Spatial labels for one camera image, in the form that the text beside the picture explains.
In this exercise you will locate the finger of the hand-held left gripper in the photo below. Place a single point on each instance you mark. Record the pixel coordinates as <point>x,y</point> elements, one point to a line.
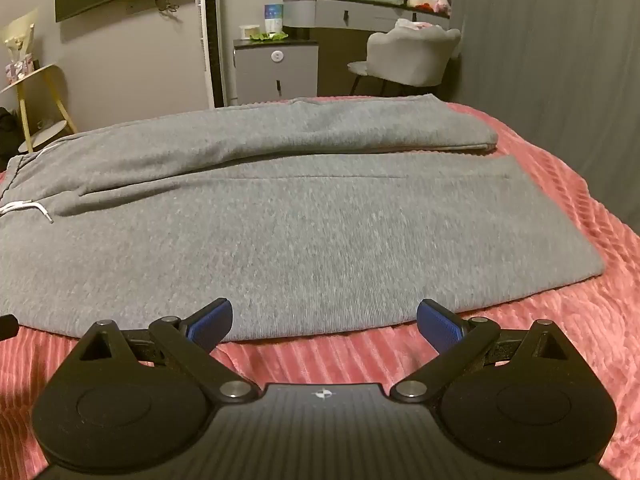
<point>7,326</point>

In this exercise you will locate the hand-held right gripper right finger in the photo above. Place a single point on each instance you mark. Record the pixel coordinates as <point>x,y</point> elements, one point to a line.
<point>440,322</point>

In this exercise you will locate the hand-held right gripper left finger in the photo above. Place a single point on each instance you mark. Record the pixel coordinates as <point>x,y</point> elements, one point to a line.
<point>212,317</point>

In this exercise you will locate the grey sweatshirt sleeve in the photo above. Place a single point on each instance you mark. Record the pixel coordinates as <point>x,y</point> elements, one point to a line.
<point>300,220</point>

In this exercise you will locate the pink ribbed blanket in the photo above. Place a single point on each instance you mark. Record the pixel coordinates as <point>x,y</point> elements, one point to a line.
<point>575,270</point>

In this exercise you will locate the dark bag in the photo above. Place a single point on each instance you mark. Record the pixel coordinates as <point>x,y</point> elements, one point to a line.
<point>9,130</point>

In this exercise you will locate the small grey cabinet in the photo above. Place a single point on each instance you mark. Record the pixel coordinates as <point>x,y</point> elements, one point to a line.
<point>275,72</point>

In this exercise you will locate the pink gift box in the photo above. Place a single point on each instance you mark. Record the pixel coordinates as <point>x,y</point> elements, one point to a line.
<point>17,71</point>

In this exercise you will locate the grey upholstered chair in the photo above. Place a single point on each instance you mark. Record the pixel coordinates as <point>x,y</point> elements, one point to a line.
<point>410,57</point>

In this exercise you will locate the green packet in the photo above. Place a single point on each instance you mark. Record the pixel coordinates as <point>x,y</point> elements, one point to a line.
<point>270,36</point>

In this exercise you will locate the cream wrapped bouquet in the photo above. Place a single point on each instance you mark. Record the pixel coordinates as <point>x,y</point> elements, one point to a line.
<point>20,35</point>

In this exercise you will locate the grey curtain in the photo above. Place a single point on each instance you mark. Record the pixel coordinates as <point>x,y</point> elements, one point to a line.
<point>550,50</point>

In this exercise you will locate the white cloth with pink print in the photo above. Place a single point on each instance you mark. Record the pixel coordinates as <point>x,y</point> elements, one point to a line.
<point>412,25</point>

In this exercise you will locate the blue box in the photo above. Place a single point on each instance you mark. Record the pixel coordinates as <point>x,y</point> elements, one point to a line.
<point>273,19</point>

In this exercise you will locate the pink plush toy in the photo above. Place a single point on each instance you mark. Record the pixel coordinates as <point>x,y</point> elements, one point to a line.
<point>443,0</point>

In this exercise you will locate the grey vanity desk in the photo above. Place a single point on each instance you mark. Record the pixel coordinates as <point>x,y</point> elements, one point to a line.
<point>330,10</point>

